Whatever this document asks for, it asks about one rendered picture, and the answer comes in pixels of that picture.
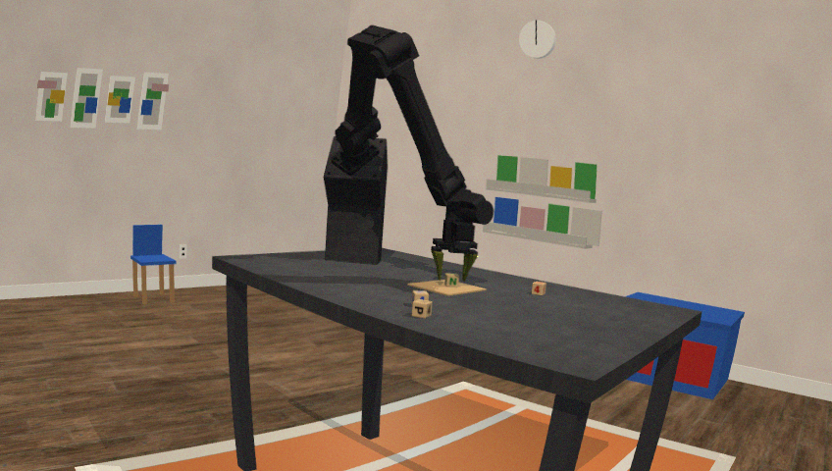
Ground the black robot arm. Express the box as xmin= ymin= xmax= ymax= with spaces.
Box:
xmin=331 ymin=25 xmax=494 ymax=250

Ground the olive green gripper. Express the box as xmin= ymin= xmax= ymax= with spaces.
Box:
xmin=431 ymin=238 xmax=478 ymax=282

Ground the tan flat mat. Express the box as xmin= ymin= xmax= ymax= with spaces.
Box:
xmin=407 ymin=280 xmax=487 ymax=296

